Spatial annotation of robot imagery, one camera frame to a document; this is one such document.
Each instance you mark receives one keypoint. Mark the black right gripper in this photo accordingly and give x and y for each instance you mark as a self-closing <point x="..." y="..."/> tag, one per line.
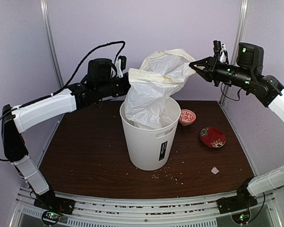
<point x="210" y="74"/>

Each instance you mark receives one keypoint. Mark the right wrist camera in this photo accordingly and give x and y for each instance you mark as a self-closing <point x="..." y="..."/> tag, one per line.
<point x="220" y="50"/>

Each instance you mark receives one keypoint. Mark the right aluminium frame post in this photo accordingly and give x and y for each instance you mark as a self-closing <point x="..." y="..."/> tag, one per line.
<point x="240" y="35"/>

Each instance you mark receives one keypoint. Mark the red floral plate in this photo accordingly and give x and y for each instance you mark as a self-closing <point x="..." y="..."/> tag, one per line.
<point x="212" y="137"/>

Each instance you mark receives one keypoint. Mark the aluminium frame post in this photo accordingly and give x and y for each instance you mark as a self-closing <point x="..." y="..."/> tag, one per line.
<point x="240" y="35"/>
<point x="49" y="34"/>

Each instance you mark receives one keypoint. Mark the aluminium front rail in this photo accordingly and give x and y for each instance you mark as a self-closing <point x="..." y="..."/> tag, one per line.
<point x="198" y="211"/>

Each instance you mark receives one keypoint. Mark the translucent white trash bag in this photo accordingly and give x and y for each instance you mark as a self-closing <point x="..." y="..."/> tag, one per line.
<point x="160" y="75"/>

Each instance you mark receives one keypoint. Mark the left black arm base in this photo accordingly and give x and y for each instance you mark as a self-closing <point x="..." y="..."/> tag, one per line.
<point x="51" y="202"/>

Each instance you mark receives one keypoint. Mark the white plastic trash bin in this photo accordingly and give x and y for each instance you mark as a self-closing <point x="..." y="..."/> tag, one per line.
<point x="149" y="149"/>

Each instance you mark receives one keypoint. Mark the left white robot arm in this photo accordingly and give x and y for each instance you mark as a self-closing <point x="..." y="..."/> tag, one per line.
<point x="103" y="79"/>

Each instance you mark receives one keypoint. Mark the small pink paper scrap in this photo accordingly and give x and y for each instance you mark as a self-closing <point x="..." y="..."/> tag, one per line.
<point x="214" y="170"/>

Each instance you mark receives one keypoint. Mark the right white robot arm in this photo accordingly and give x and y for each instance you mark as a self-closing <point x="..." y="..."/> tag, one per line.
<point x="270" y="92"/>

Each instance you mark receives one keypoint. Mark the red white patterned bowl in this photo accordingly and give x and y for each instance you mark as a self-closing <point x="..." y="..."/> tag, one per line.
<point x="187" y="117"/>

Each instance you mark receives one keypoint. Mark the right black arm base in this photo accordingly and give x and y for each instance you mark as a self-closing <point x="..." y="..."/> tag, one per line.
<point x="242" y="200"/>

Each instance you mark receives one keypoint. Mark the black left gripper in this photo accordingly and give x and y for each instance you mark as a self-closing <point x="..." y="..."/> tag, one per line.
<point x="128" y="85"/>

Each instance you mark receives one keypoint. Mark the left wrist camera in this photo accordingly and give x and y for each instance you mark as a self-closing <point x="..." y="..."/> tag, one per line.
<point x="120" y="65"/>

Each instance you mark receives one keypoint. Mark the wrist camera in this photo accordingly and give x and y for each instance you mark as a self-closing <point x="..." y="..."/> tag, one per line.
<point x="120" y="65"/>
<point x="220" y="50"/>

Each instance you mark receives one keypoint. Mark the left aluminium frame post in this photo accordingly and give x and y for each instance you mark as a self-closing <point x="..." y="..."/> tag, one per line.
<point x="49" y="34"/>

